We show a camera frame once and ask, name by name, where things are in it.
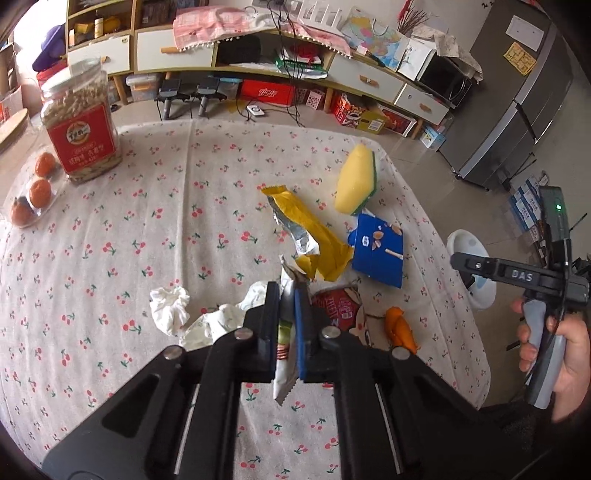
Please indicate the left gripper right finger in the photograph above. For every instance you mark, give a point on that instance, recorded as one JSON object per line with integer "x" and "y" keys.
{"x": 315, "y": 364}

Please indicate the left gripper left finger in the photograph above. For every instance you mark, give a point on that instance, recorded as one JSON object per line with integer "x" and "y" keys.
{"x": 258, "y": 364}

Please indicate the white snack packet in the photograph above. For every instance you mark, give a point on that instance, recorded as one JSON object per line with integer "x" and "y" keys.
{"x": 286, "y": 350}

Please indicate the red cartoon drink can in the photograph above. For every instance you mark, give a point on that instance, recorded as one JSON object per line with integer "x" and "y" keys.
{"x": 344, "y": 308}

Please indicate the white paper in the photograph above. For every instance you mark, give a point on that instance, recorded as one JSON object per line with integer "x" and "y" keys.
{"x": 525, "y": 32}
{"x": 209, "y": 327}

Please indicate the orange peel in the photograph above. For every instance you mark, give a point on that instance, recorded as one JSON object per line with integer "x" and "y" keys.
{"x": 398, "y": 330}

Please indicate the yellow foil snack wrapper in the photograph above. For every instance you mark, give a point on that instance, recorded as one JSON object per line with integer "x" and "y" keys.
{"x": 317, "y": 249}

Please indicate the white tissue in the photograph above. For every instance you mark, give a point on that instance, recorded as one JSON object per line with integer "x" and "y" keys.
{"x": 168, "y": 309}

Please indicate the blue almond snack box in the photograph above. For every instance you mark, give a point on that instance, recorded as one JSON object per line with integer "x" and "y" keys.
{"x": 378, "y": 250}

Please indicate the yellow green sponge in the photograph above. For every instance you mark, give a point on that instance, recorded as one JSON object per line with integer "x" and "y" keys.
{"x": 357, "y": 181}

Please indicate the white polka dot trash bin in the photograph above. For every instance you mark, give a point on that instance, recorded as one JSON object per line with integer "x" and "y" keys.
{"x": 481, "y": 291}

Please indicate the stacked blue white cartons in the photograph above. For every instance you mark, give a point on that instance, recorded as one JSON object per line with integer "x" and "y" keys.
{"x": 525, "y": 203}

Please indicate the cherry print tablecloth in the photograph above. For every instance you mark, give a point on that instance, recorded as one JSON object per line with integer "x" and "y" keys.
{"x": 185, "y": 208}

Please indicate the blue white small box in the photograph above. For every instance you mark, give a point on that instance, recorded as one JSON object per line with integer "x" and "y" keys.
{"x": 431, "y": 138}

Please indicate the grey refrigerator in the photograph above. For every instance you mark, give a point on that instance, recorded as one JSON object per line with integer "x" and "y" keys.
{"x": 497, "y": 126}

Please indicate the yellow note on fridge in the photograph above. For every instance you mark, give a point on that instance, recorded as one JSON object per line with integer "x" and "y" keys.
{"x": 520, "y": 59}

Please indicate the red gift box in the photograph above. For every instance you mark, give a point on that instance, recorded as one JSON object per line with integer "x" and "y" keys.
{"x": 398, "y": 122}

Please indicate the yellow cardboard snack box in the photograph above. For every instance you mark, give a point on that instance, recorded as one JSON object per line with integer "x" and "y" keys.
{"x": 352, "y": 112}

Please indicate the black microwave oven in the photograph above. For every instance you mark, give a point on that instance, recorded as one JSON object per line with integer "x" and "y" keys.
{"x": 442, "y": 77}

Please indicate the red box under cabinet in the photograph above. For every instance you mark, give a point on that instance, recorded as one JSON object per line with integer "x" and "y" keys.
{"x": 280, "y": 94}

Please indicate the white paper on fridge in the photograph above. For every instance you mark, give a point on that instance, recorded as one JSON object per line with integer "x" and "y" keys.
{"x": 525, "y": 32}

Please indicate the beige cloth on microwave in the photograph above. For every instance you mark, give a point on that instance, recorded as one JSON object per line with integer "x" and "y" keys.
{"x": 446, "y": 45}

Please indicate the orange tangerine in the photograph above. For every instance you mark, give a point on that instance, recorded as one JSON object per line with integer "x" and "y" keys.
{"x": 46, "y": 165}
{"x": 40, "y": 193}
{"x": 21, "y": 213}

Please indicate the glass teapot wooden lid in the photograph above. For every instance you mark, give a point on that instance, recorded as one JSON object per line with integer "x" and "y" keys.
{"x": 25, "y": 177}

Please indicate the nut jar red label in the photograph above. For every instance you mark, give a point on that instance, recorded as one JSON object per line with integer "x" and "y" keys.
{"x": 77, "y": 117}

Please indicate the pink cloth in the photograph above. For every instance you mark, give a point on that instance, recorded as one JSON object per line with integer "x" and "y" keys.
{"x": 209, "y": 25}

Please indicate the colourful map bag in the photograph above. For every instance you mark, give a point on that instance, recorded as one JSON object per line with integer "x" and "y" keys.
{"x": 382, "y": 41}

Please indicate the white picket rack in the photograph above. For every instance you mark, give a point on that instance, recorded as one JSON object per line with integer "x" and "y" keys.
{"x": 321, "y": 15}

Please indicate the wooden tv cabinet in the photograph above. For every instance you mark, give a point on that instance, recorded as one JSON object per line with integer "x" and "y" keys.
{"x": 151, "y": 50}

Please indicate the wooden shelf unit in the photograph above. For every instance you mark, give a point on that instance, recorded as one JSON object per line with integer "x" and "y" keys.
{"x": 91, "y": 20}

